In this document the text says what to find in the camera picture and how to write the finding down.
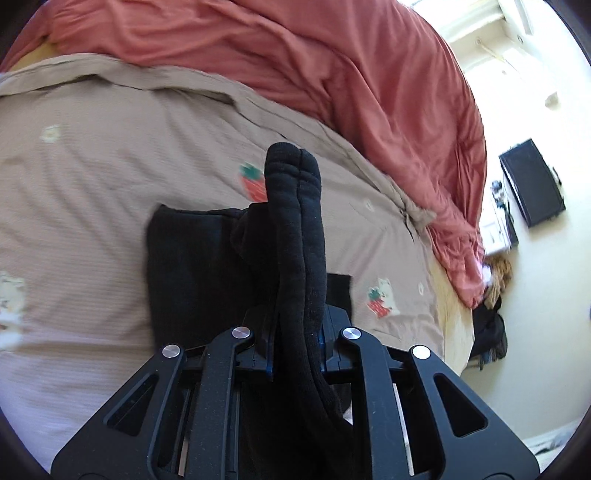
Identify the black sock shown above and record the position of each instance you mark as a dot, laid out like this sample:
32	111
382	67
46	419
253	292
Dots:
298	258

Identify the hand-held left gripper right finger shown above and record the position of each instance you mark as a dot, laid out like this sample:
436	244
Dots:
331	353

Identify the printed duvet cover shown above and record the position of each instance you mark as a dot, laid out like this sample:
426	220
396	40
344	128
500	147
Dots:
115	175

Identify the black bag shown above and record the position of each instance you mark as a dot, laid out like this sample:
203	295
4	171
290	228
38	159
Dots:
489	332

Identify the white cluttered stand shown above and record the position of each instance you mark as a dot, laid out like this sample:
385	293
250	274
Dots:
497	221

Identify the small black cloth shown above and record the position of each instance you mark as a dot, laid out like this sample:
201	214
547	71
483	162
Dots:
339	290

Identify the black flat screen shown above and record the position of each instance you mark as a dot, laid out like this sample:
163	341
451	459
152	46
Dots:
533	182

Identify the black garment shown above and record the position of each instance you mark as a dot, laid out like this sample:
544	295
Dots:
194	267

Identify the brown furry thing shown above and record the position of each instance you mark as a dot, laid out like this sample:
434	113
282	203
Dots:
497	274

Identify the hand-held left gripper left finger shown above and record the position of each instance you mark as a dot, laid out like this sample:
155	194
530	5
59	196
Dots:
264	353

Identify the red blanket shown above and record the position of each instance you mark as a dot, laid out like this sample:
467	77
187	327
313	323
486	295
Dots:
369	83

